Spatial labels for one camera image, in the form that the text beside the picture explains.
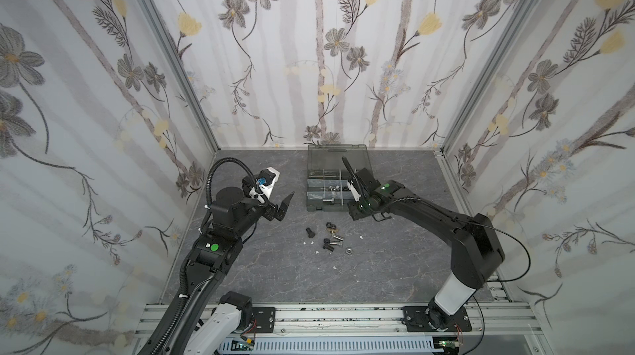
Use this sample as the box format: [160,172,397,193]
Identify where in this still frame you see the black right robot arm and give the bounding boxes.
[342,157,506,331]

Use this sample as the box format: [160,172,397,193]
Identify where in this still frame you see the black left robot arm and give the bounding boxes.
[140,157,292,354]

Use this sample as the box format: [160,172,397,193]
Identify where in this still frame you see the green plastic compartment organizer box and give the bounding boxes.
[306,144,372,212]

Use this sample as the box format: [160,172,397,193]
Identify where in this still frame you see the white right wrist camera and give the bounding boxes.
[347,181,360,202]

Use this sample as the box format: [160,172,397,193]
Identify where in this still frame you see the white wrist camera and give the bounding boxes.
[249,168,280,203]
[347,181,360,202]

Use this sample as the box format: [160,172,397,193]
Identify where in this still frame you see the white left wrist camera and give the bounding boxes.
[249,168,280,203]

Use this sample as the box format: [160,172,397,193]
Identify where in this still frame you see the white slotted cable duct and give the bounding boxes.
[212,336,444,354]

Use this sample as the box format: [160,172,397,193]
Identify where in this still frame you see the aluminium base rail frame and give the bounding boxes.
[133,301,547,355]

